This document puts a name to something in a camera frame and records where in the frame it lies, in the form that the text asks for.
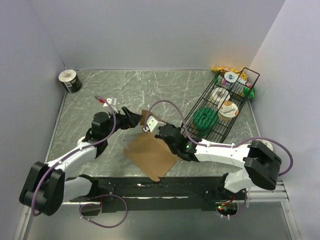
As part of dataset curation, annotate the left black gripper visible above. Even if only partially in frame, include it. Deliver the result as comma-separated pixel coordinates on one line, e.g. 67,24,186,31
103,106,143,139

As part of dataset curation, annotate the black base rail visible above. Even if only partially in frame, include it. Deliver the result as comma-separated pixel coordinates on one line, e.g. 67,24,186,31
72,176,245,213

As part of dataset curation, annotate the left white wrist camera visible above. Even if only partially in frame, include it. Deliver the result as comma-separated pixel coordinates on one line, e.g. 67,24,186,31
96,96,119,114

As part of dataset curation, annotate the green black chips can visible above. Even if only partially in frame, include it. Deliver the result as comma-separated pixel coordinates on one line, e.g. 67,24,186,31
58,69,82,93

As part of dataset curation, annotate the white yogurt cup on table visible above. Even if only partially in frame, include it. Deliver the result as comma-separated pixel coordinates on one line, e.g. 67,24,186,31
259,139,274,151

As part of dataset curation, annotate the red white package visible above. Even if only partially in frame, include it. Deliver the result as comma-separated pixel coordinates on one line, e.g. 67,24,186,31
243,81,253,91

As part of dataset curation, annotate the aluminium frame rail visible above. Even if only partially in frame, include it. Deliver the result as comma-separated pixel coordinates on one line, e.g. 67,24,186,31
23,181,290,206

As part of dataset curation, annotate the green snack bag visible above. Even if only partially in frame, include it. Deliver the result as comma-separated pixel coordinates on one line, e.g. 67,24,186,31
243,86,255,99

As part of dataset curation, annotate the yellow snack bag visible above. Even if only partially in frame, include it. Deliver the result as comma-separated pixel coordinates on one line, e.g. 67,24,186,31
210,66,248,79

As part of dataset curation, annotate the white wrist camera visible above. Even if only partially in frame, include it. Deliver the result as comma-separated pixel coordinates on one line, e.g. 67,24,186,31
143,116,166,135
96,96,119,114

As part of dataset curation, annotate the black wire basket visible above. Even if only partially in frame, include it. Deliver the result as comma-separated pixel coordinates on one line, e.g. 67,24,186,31
180,67,261,143

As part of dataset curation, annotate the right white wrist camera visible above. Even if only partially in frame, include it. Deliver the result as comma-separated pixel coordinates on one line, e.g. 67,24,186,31
143,116,166,135

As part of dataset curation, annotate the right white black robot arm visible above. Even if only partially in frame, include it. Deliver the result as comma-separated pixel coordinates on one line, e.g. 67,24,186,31
150,122,282,200

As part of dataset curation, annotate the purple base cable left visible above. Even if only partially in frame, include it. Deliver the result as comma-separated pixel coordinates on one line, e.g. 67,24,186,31
79,194,129,228

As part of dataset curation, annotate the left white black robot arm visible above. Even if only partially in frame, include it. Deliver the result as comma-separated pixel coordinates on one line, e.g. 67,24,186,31
19,106,143,216

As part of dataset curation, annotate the brown cardboard box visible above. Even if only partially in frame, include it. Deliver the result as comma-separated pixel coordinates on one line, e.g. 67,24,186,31
123,109,177,183

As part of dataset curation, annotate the tin can brown label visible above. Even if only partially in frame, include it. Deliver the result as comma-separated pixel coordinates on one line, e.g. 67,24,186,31
76,136,87,148

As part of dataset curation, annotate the Chobani yogurt cup in basket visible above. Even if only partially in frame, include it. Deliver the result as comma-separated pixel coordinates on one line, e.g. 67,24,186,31
218,100,239,122

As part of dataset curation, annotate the blue white yogurt cup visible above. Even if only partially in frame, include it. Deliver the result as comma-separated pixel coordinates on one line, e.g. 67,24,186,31
222,71,239,89

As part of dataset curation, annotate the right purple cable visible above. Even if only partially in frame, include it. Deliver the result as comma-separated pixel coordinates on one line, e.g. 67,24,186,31
143,99,293,218

